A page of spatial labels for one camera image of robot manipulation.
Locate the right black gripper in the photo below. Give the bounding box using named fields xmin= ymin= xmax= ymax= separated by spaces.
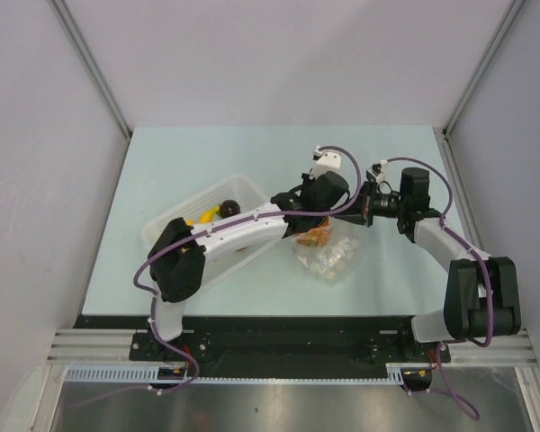
xmin=331 ymin=179 xmax=408 ymax=228

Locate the toy pineapple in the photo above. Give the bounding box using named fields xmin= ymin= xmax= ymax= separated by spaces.
xmin=295 ymin=222 xmax=332 ymax=248

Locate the clear zip top bag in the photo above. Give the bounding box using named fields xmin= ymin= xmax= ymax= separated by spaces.
xmin=290 ymin=219 xmax=362 ymax=283

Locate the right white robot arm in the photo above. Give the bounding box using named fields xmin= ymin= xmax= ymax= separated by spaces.
xmin=338 ymin=164 xmax=522 ymax=361

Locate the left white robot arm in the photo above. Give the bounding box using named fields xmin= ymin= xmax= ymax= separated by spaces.
xmin=148 ymin=171 xmax=349 ymax=360

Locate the dark purple mangosteen toy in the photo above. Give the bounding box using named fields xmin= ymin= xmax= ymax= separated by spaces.
xmin=217 ymin=200 xmax=241 ymax=219

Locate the white plastic basket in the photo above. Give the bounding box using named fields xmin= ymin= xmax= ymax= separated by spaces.
xmin=141 ymin=172 xmax=280 ymax=300

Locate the yellow toy banana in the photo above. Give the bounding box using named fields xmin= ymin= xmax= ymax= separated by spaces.
xmin=179 ymin=204 xmax=221 ymax=256

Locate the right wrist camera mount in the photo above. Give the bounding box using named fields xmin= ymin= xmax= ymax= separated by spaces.
xmin=366 ymin=159 xmax=388 ymax=185

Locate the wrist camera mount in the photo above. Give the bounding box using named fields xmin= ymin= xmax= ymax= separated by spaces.
xmin=309 ymin=147 xmax=342 ymax=179
xmin=366 ymin=159 xmax=388 ymax=185

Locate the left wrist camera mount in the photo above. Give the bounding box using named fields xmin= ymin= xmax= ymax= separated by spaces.
xmin=309 ymin=147 xmax=342 ymax=179

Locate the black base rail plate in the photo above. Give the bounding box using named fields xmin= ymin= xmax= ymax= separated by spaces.
xmin=75 ymin=315 xmax=435 ymax=378

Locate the white cable duct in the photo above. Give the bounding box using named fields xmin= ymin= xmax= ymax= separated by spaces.
xmin=64 ymin=364 xmax=432 ymax=387

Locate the right aluminium frame post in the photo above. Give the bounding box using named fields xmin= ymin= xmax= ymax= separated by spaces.
xmin=440 ymin=0 xmax=528 ymax=138

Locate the aluminium frame post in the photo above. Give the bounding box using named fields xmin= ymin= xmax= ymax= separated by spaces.
xmin=440 ymin=0 xmax=528 ymax=138
xmin=48 ymin=0 xmax=133 ymax=142

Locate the left aluminium frame post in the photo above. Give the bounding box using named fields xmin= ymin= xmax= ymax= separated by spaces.
xmin=48 ymin=0 xmax=133 ymax=142

